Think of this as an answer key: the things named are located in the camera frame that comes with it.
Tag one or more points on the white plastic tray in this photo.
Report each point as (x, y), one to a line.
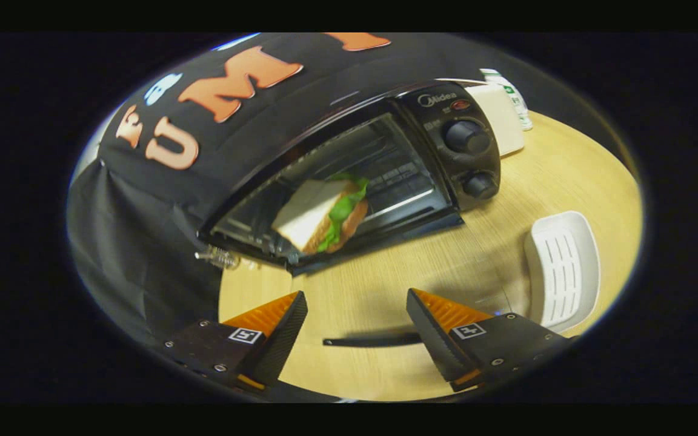
(561, 266)

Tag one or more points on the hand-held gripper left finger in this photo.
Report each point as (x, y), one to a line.
(282, 339)

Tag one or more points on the white bottle green label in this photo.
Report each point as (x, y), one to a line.
(515, 97)

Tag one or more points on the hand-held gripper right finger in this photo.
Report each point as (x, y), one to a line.
(437, 339)

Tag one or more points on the black toaster oven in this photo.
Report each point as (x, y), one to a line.
(464, 136)

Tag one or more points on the white pop-up toaster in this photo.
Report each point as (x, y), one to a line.
(503, 121)

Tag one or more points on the sandwich with lettuce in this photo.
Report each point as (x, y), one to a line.
(315, 212)

